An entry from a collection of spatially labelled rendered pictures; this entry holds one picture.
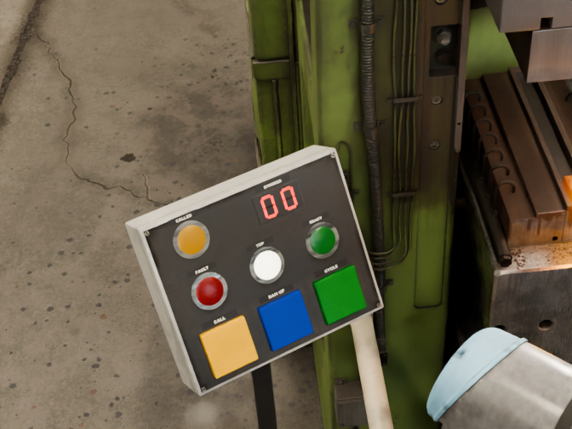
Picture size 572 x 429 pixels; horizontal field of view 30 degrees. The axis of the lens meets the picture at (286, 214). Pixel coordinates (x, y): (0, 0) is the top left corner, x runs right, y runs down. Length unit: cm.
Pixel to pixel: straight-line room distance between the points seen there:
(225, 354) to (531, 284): 58
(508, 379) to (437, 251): 106
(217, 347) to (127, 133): 217
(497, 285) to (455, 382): 83
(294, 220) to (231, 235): 11
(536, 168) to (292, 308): 56
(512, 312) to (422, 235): 24
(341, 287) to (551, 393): 70
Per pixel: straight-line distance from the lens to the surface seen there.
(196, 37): 418
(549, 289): 195
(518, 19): 163
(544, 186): 195
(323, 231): 168
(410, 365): 235
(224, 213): 161
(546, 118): 211
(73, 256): 332
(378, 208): 197
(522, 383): 107
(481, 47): 224
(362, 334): 214
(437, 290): 219
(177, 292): 160
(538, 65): 169
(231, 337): 164
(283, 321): 167
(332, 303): 170
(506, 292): 192
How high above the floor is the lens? 226
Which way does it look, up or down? 43 degrees down
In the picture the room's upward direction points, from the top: 4 degrees counter-clockwise
